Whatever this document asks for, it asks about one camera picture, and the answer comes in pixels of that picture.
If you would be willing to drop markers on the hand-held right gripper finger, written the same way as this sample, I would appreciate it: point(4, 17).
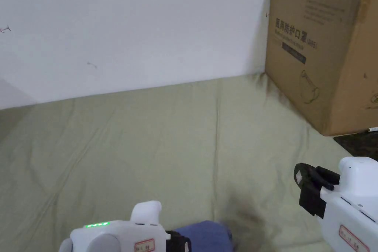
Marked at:
point(310, 175)

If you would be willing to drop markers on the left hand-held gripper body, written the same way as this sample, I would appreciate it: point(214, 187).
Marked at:
point(118, 238)

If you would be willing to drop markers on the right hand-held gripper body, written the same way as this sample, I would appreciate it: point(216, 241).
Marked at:
point(353, 204)

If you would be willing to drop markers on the dark blue garment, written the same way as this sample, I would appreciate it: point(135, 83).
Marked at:
point(206, 235)

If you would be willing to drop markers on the black mat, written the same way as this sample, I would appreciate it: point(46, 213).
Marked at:
point(358, 145)

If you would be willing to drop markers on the white marker pen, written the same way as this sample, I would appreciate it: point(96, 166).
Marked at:
point(372, 129)

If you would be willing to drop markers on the bed with pale green sheet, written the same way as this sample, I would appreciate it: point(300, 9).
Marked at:
point(133, 145)

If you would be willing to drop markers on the large brown cardboard carton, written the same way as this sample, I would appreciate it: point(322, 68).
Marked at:
point(319, 51)

